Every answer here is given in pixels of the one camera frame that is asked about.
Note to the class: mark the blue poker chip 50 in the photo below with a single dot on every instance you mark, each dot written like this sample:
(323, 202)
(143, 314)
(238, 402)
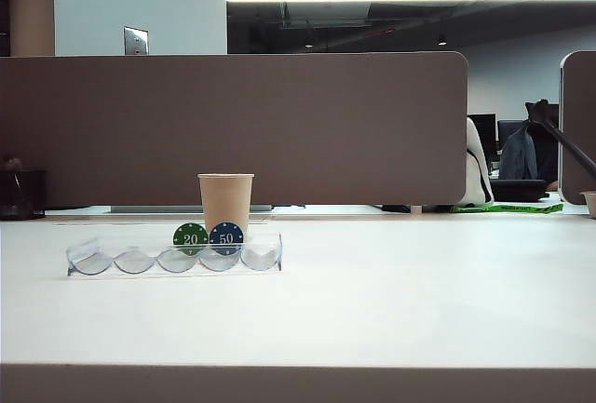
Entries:
(226, 238)

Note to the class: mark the brown paper cup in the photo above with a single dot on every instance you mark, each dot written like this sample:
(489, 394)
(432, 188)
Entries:
(226, 198)

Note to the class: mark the green poker chip 20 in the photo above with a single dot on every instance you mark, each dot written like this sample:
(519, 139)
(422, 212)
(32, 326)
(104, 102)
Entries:
(190, 238)

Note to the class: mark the clear plastic chip tray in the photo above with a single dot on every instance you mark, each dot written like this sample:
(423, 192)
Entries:
(132, 263)

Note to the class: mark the wide brown desk partition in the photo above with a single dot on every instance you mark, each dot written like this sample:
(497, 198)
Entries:
(233, 128)

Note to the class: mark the small black flat object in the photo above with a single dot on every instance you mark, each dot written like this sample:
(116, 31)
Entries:
(396, 208)

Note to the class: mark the black computer monitor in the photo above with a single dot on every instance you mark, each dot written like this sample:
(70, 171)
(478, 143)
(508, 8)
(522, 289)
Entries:
(484, 135)

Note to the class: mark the small ceiling spot lamp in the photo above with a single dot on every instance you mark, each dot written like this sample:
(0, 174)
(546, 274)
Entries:
(442, 42)

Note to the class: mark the brown foreground panel edge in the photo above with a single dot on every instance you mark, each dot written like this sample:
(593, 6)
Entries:
(298, 384)

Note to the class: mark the green paper strip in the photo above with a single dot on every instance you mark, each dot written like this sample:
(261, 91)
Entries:
(507, 208)

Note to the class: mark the blue-grey jacket on chair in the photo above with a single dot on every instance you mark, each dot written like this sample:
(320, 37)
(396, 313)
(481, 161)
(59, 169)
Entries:
(518, 156)

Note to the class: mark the black office chair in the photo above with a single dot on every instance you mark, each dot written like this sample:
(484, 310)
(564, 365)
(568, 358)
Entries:
(547, 156)

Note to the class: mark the black slanted rod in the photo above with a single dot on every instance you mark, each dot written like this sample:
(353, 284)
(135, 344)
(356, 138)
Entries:
(570, 144)

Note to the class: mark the dark mesh pen holder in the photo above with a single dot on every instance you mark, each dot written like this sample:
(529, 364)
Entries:
(21, 193)

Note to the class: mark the narrow brown desk partition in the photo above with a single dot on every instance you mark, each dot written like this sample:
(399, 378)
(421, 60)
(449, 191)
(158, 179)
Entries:
(579, 142)

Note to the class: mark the beige paper bowl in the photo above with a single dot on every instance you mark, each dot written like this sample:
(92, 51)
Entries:
(590, 203)

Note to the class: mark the silver rail under partition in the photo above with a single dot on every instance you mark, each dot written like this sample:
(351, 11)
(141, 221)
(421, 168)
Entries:
(186, 209)

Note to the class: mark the silver wall switch plate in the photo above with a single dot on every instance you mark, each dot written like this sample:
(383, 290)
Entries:
(136, 41)

